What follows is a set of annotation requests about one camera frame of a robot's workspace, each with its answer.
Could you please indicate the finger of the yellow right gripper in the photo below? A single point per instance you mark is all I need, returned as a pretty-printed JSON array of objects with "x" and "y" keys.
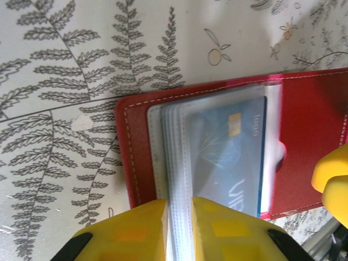
[
  {"x": 338, "y": 198},
  {"x": 334, "y": 166}
]

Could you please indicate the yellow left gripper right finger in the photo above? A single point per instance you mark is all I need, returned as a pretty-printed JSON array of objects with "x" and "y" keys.
[{"x": 233, "y": 242}]

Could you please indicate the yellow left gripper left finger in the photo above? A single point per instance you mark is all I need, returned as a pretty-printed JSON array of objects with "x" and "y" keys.
[{"x": 122, "y": 239}]

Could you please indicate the red card holder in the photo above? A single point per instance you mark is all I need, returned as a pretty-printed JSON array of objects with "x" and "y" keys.
[{"x": 307, "y": 114}]

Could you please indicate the blue credit card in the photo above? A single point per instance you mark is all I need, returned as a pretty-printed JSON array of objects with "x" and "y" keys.
[{"x": 231, "y": 152}]

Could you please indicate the aluminium extrusion frame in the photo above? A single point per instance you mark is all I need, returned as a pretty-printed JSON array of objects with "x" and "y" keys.
[{"x": 318, "y": 242}]

